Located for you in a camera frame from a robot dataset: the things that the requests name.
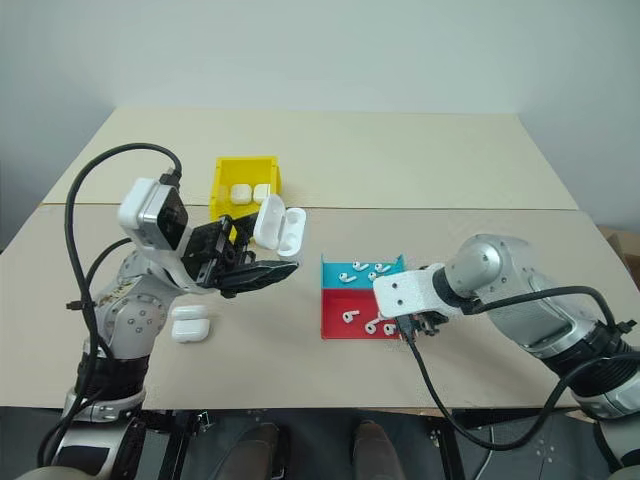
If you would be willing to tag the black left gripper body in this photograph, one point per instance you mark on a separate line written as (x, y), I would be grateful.
(210, 245)

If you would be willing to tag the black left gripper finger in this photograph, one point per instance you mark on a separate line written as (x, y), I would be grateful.
(246, 229)
(260, 275)

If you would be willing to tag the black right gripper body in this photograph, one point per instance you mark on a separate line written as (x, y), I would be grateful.
(424, 322)

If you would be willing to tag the white earbud case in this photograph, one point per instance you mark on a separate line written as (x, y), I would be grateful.
(280, 227)
(262, 192)
(189, 313)
(191, 331)
(240, 194)

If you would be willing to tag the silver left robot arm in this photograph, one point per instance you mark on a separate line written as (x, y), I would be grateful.
(131, 320)

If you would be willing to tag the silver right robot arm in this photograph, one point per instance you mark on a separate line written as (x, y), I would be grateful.
(502, 265)

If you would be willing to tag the closed white earbud case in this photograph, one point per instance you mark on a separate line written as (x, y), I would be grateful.
(189, 313)
(191, 331)
(240, 194)
(262, 192)

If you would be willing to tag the yellow plastic bin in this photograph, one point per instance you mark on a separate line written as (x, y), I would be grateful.
(225, 175)

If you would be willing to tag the white earbud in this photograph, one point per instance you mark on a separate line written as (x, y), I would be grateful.
(383, 268)
(372, 275)
(344, 277)
(370, 328)
(389, 328)
(356, 265)
(346, 317)

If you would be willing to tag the teal plastic tray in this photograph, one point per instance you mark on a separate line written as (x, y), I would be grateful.
(332, 270)

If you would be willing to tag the red plastic tray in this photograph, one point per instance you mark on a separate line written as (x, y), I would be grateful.
(332, 305)

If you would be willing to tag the dark brown rounded shape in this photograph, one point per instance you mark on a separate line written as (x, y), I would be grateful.
(260, 450)
(374, 447)

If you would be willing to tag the black dotted floor mat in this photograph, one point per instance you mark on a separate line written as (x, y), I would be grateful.
(530, 462)

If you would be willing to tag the brown cardboard box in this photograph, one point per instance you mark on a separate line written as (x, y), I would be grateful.
(625, 250)

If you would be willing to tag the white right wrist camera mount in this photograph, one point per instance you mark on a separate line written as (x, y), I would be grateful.
(405, 292)

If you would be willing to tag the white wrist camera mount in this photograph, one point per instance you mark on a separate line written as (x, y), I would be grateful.
(405, 292)
(145, 210)

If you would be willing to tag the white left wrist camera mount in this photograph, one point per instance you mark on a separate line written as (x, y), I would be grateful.
(145, 210)

